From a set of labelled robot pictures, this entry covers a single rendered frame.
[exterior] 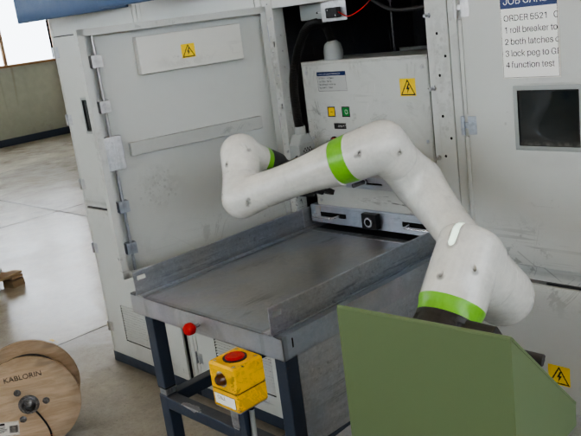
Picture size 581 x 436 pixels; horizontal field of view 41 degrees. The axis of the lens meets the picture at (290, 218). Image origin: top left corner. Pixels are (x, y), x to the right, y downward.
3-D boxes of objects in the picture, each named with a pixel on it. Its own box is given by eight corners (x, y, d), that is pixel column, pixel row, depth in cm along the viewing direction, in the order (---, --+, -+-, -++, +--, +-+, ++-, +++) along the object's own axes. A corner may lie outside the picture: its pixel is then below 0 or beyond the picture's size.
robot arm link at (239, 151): (239, 121, 204) (211, 136, 210) (240, 164, 199) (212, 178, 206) (276, 138, 213) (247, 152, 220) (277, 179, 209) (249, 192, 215)
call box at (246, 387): (239, 416, 153) (232, 368, 150) (213, 405, 159) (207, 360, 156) (269, 399, 158) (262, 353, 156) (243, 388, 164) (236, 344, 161)
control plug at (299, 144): (304, 190, 246) (297, 136, 242) (294, 189, 249) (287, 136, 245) (321, 184, 251) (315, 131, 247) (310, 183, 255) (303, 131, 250)
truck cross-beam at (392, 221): (446, 239, 224) (444, 219, 222) (312, 221, 262) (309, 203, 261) (456, 234, 227) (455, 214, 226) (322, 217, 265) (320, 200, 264)
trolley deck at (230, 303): (284, 362, 176) (281, 337, 175) (133, 312, 220) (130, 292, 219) (453, 269, 221) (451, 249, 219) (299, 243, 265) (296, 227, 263)
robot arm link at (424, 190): (556, 309, 159) (439, 164, 198) (524, 276, 149) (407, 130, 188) (506, 347, 162) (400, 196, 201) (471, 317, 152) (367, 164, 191)
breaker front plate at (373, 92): (437, 223, 225) (424, 57, 213) (316, 208, 259) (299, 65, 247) (440, 221, 226) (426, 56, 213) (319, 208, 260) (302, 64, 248)
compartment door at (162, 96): (116, 275, 239) (68, 31, 220) (286, 225, 271) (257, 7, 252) (124, 279, 234) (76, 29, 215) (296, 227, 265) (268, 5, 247)
